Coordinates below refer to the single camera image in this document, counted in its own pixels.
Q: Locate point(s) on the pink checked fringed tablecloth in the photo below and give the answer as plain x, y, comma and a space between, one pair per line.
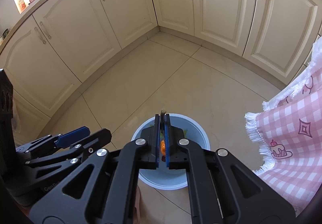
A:
289, 126

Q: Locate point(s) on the orange soda can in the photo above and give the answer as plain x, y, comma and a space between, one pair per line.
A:
163, 147

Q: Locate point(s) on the small brown scrap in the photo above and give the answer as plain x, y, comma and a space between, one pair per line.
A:
163, 113

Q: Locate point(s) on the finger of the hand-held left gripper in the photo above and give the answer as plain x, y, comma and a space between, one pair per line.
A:
73, 134
98, 138

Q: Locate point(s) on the orange bottle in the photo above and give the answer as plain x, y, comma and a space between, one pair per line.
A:
21, 2

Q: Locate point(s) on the round blue-grey waste bin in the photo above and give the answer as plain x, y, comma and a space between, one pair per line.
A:
198, 136

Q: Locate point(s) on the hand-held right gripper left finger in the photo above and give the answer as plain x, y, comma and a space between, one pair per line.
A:
158, 138

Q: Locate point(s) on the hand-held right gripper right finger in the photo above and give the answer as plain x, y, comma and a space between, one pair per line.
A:
165, 136

